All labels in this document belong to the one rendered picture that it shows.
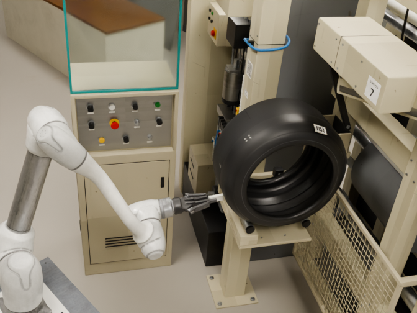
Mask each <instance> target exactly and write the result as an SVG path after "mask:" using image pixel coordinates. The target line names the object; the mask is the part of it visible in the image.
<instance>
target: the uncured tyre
mask: <svg viewBox="0 0 417 313"><path fill-rule="evenodd" d="M245 111H246V112H247V113H248V115H249V116H250V118H251V119H250V118H249V117H248V115H247V113H246V112H245ZM314 124H316V125H320V126H322V127H325V128H326V133H327V135H325V134H321V133H318V132H315V127H314ZM248 134H251V135H252V137H253V138H252V139H251V140H250V141H249V142H247V143H245V142H244V140H243V139H244V138H245V137H246V136H247V135H248ZM295 145H306V146H305V149H304V151H303V153H302V155H301V157H300V158H299V159H298V160H297V162H296V163H295V164H294V165H293V166H291V167H290V168H289V169H288V170H286V171H285V172H283V173H281V174H279V175H277V176H273V177H271V178H265V179H252V178H250V177H251V175H252V173H253V171H254V170H255V169H256V167H257V166H258V165H259V164H260V163H261V162H262V161H263V160H264V159H266V158H267V157H268V156H269V155H271V154H273V153H275V152H276V151H278V150H281V149H283V148H286V147H291V146H295ZM220 163H221V164H222V167H221V169H220V167H219V164H220ZM346 167H347V156H346V150H345V147H344V144H343V141H342V139H341V137H340V136H339V134H338V133H337V132H336V131H335V130H334V128H333V127H332V126H331V124H330V123H329V122H328V121H327V120H326V119H325V117H324V116H323V115H322V113H321V112H320V111H319V110H318V109H316V108H315V107H313V106H311V105H309V104H307V103H305V102H303V101H301V100H298V99H293V98H272V99H266V100H264V101H260V102H257V103H256V104H253V105H251V106H249V107H247V108H246V109H244V110H242V111H241V112H240V113H238V114H237V115H236V116H234V118H232V120H231V121H229V123H228V124H227V125H226V126H225V128H224V129H223V130H222V132H221V134H220V136H219V138H218V140H217V142H216V145H215V149H214V154H213V169H214V172H215V176H216V178H217V181H218V183H219V185H220V188H221V190H222V193H223V195H224V198H225V200H226V202H227V204H228V205H229V207H230V208H231V209H232V210H233V211H234V212H235V213H236V214H237V215H238V216H239V217H241V218H242V219H243V220H245V221H247V222H250V223H252V224H256V225H261V226H270V227H272V226H282V225H289V224H294V223H296V222H300V221H301V220H304V219H306V218H308V217H310V216H311V215H313V214H315V213H316V212H318V211H319V210H320V209H321V208H323V207H324V206H325V205H326V204H327V203H328V202H329V201H330V200H331V198H332V197H333V196H334V194H335V193H336V191H337V190H338V188H339V187H340V185H341V183H342V181H343V178H344V175H345V172H346Z"/></svg>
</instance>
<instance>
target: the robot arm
mask: <svg viewBox="0 0 417 313"><path fill-rule="evenodd" d="M25 145H26V147H27V153H26V156H25V160H24V164H23V167H22V171H21V173H20V177H19V181H18V184H17V188H16V192H15V195H14V198H13V202H12V206H11V209H10V212H9V216H8V219H7V220H6V221H4V222H2V223H1V224H0V285H1V289H2V296H3V297H0V309H1V311H2V313H52V310H51V309H50V308H49V307H48V306H47V304H46V302H45V301H44V299H43V274H42V267H41V264H40V262H39V261H38V259H37V258H36V257H35V256H34V255H33V251H34V238H35V230H34V228H33V227H32V222H33V219H34V215H35V211H36V209H37V206H38V202H39V199H40V195H41V193H42V189H43V185H44V183H45V179H46V177H47V173H48V169H49V167H50V163H51V160H54V161H55V162H57V163H58V164H59V165H61V166H64V167H65V168H67V169H69V170H71V171H74V172H75V173H78V174H80V175H82V176H85V177H86V178H88V179H90V180H91V181H92V182H93V183H94V184H95V185H96V186H97V187H98V188H99V190H100V191H101V193H102V194H103V195H104V197H105V198H106V199H107V201H108V202H109V204H110V205H111V206H112V208H113V209H114V211H115V212H116V213H117V215H118V216H119V217H120V219H121V220H122V222H123V223H124V224H125V226H126V227H127V228H128V229H129V231H131V233H132V234H133V239H134V241H135V242H136V243H137V245H138V246H139V248H140V249H141V252H142V254H144V256H145V257H146V258H147V259H150V260H155V259H158V258H160V257H161V256H162V255H163V254H164V251H165V248H166V241H165V236H164V231H163V228H162V226H161V221H160V219H165V218H169V217H173V215H174V214H175V215H176V214H182V212H184V211H186V212H187V211H189V212H190V214H193V213H195V212H197V211H200V210H202V209H205V208H208V207H210V203H213V202H217V201H223V200H224V195H223V194H216V195H211V196H209V195H208V194H206V193H195V194H189V193H185V196H184V197H182V198H179V197H175V198H172V199H170V197H167V198H163V199H156V200H154V199H149V200H144V201H139V202H136V203H133V204H131V205H129V206H128V205H127V203H126V202H125V200H124V199H123V197H122V196H121V194H120V193H119V191H118V189H117V188H116V187H115V185H114V183H113V182H112V180H111V179H110V178H109V177H108V175H107V174H106V173H105V171H104V170H103V169H102V168H101V167H100V166H99V165H98V164H97V163H96V161H95V160H94V159H93V158H92V156H90V154H89V153H88V152H87V150H86V149H85V148H84V147H83V146H82V145H81V144H80V143H79V142H78V141H77V139H76V137H75V136H74V134H73V133H72V131H71V129H70V128H69V125H68V123H67V121H66V120H65V118H64V117H63V116H62V115H61V113H60V112H59V111H57V110H56V109H55V108H53V107H48V106H37V107H35V108H33V109H32V110H31V111H30V112H29V114H28V117H27V130H26V139H25Z"/></svg>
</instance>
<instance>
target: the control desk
mask: <svg viewBox="0 0 417 313"><path fill-rule="evenodd" d="M70 100H71V120H72V128H73V134H74V136H75V137H76V139H77V141H78V142H79V143H80V144H81V145H82V146H83V147H84V148H85V149H86V150H87V152H88V153H89V154H90V156H92V158H93V159H94V160H95V161H96V163H97V164H98V165H99V166H100V167H101V168H102V169H103V170H104V171H105V173H106V174H107V175H108V177H109V178H110V179H111V180H112V182H113V183H114V185H115V187H116V188H117V189H118V191H119V193H120V194H121V196H122V197H123V199H124V200H125V202H126V203H127V205H128V206H129V205H131V204H133V203H136V202H139V201H144V200H149V199H154V200H156V199H163V198H167V197H170V199H172V198H174V185H175V171H176V146H177V120H178V105H179V90H178V89H172V90H157V91H128V92H113V93H84V94H70ZM76 179H77V187H78V202H79V217H80V220H79V224H80V231H81V240H82V248H83V256H84V270H85V275H92V274H102V273H111V272H118V271H127V270H137V269H143V268H153V267H159V266H169V265H171V253H172V239H173V217H169V218H165V219H160V221H161V226H162V228H163V231H164V236H165V241H166V248H165V251H164V254H163V255H162V256H161V257H160V258H158V259H155V260H150V259H147V258H146V257H145V256H144V254H142V252H141V249H140V248H139V246H138V245H137V243H136V242H135V241H134V239H133V234H132V233H131V231H129V229H128V228H127V227H126V226H125V224H124V223H123V222H122V220H121V219H120V217H119V216H118V215H117V213H116V212H115V211H114V209H113V208H112V206H111V205H110V204H109V202H108V201H107V199H106V198H105V197H104V195H103V194H102V193H101V191H100V190H99V188H98V187H97V186H96V185H95V184H94V183H93V182H92V181H91V180H90V179H88V178H86V177H85V176H82V175H80V174H78V173H76Z"/></svg>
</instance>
